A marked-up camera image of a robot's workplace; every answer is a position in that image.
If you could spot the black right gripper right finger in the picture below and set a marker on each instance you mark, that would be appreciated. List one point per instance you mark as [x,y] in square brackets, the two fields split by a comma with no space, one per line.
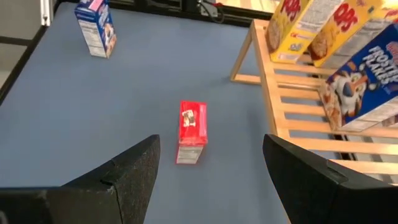
[311,193]

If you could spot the silver metal bracket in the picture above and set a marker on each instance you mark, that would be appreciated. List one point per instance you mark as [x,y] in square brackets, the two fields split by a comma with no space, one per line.
[46,12]

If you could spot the wooden slatted shelf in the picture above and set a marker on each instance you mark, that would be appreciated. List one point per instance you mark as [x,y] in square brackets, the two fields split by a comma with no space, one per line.
[273,93]

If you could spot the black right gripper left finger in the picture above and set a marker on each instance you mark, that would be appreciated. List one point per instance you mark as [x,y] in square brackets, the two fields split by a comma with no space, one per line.
[130,186]

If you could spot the yellow Corn Pops cereal box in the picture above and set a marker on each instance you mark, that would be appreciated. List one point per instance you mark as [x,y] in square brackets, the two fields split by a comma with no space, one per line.
[342,28]
[286,25]
[391,11]

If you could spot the blue Frosted Flakes cereal box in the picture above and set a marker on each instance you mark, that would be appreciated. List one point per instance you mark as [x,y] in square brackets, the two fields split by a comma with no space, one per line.
[367,77]
[96,31]

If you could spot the red Froot Loops cereal box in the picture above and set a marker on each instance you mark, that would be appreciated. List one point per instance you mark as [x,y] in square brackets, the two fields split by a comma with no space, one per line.
[192,124]

